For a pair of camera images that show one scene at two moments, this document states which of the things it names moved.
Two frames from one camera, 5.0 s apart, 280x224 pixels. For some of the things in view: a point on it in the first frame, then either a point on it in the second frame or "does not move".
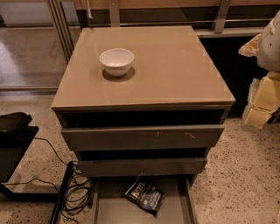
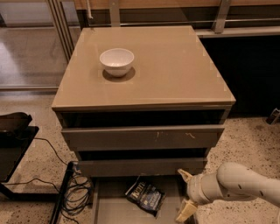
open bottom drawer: [112, 206] does not move
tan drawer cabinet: [142, 108] does not move
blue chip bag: [145, 196] does not move
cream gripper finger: [251, 48] -> [185, 175]
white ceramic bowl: [116, 61] does not move
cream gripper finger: [257, 118] -> [187, 209]
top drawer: [143, 137] does not move
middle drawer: [142, 166] does not move
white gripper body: [269, 50] -> [193, 188]
